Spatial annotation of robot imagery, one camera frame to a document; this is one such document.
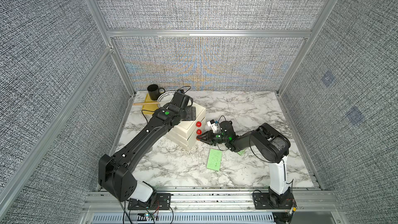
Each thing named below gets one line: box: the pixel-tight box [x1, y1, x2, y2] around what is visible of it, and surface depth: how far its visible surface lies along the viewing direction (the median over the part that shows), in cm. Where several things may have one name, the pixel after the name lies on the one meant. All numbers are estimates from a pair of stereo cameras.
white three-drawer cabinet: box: [165, 102, 207, 151], surface depth 82 cm
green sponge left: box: [206, 148, 223, 172], surface depth 87 cm
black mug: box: [147, 84, 166, 101], surface depth 114 cm
